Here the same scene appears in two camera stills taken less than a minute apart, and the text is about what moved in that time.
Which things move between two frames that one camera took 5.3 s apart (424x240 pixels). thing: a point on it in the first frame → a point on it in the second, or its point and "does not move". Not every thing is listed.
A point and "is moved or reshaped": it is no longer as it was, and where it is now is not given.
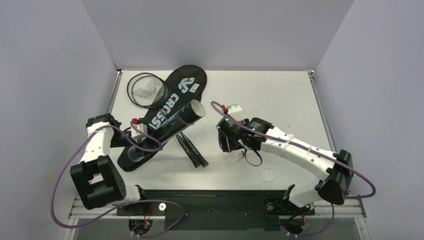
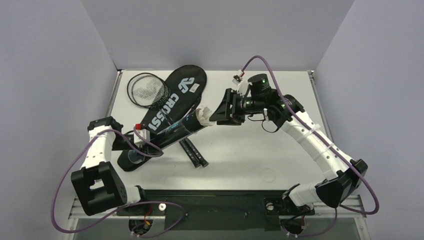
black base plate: (216, 210) does not move
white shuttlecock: (241, 155) → (203, 116)
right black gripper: (224, 138) → (236, 106)
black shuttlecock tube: (193, 110) is moved or reshaped
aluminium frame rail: (355, 209) does not move
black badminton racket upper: (151, 91) does not move
